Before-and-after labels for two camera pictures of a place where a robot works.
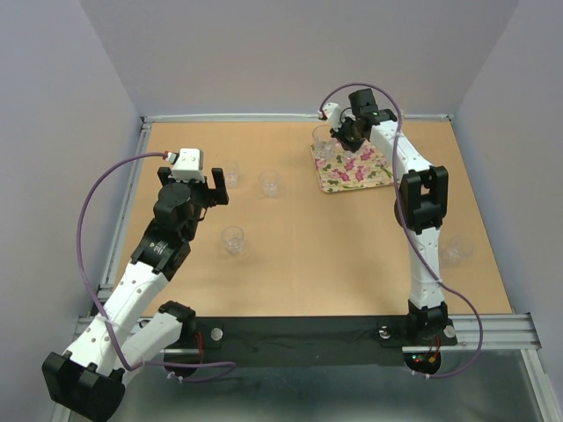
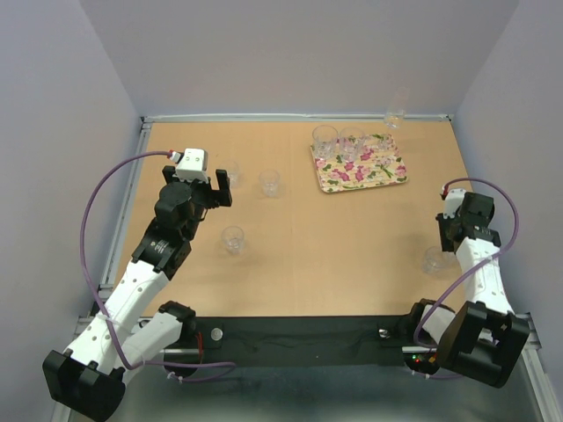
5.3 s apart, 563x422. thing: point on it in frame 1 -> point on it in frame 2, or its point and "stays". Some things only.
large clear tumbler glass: (324, 145) stays
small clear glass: (233, 239) stays
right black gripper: (350, 146) -> (446, 243)
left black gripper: (213, 196) stays
